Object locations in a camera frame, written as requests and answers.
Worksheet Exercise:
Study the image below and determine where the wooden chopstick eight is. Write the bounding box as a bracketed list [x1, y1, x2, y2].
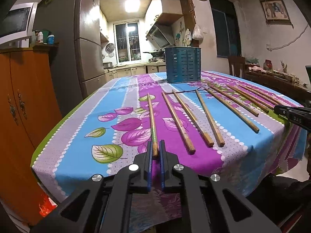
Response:
[239, 85, 275, 110]

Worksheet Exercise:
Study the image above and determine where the white hanging plastic bag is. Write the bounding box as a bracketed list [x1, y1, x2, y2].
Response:
[192, 24, 204, 41]

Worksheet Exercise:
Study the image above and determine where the blue perforated utensil holder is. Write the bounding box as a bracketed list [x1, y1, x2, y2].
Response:
[164, 46, 201, 83]

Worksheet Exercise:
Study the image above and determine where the white bottle on cabinet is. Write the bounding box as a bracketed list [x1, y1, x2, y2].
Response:
[36, 32, 44, 43]

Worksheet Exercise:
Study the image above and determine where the black wok on stove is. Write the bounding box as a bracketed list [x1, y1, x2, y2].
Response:
[143, 50, 165, 57]

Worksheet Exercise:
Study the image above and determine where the wooden chopstick five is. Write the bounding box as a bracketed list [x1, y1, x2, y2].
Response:
[205, 88, 259, 134]

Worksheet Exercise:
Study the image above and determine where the wooden chopstick ten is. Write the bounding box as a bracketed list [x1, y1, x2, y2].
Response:
[250, 87, 284, 105]

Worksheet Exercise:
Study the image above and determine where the wooden chopstick nine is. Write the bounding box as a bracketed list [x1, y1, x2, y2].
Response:
[243, 86, 281, 105]

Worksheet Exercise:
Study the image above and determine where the dark wooden chair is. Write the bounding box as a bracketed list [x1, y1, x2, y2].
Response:
[228, 56, 245, 78]

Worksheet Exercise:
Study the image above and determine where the framed wall picture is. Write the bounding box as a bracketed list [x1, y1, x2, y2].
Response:
[260, 0, 292, 25]

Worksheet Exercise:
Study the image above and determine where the wooden chopstick four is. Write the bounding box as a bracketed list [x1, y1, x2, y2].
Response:
[195, 90, 225, 147]

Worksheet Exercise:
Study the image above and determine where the wooden chopstick two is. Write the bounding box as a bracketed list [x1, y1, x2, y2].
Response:
[162, 92, 196, 155]

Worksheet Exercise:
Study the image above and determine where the colourful floral tablecloth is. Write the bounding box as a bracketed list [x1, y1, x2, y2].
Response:
[31, 71, 308, 232]

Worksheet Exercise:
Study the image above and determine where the steel range hood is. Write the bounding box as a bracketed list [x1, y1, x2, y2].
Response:
[146, 23, 175, 50]

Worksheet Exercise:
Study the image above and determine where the dark wooden side table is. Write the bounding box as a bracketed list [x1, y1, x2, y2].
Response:
[244, 65, 310, 107]

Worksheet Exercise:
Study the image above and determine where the wooden chopstick three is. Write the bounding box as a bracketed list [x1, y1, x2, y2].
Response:
[172, 90, 214, 147]

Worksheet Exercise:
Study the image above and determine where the wooden chopstick one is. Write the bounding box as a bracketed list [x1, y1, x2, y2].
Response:
[147, 93, 159, 159]

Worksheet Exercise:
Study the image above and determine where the grey three-door refrigerator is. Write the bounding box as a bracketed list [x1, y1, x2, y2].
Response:
[34, 0, 105, 115]

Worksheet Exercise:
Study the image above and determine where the wooden chopstick seven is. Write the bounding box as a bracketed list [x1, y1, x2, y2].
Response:
[227, 84, 269, 114]

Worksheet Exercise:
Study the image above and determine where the wooden chopstick six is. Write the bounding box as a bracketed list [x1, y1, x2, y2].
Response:
[209, 85, 259, 117]

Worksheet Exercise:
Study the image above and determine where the orange wooden cabinet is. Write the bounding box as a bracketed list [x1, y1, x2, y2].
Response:
[1, 44, 62, 225]

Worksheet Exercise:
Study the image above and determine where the white microwave oven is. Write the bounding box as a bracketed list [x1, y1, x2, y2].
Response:
[1, 2, 38, 49]

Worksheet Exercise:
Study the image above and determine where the kitchen window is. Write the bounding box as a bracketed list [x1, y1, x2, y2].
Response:
[114, 21, 141, 63]

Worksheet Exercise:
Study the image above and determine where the dark room window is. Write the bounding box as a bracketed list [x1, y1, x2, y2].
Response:
[209, 0, 241, 58]

